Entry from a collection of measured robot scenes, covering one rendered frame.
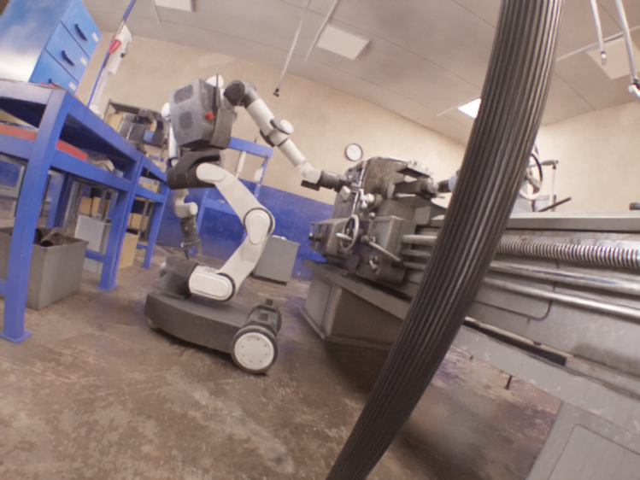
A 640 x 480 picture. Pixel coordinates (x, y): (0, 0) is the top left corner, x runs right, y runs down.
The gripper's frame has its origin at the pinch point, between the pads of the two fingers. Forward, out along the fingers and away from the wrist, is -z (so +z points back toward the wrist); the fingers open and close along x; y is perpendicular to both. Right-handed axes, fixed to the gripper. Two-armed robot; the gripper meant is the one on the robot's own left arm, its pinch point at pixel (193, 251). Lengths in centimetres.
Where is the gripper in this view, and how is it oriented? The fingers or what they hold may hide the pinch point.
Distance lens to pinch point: 188.1
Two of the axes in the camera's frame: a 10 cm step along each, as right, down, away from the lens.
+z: -1.5, -9.7, -1.9
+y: -9.3, 0.7, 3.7
